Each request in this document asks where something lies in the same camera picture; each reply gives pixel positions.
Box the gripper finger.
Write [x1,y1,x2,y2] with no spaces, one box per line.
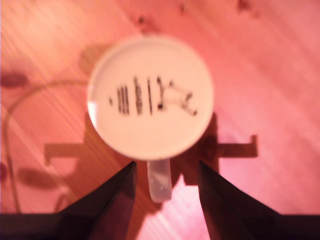
[59,161,137,240]
[198,161,282,240]

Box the white printed coffee mug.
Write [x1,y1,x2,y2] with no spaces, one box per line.
[86,34,215,203]

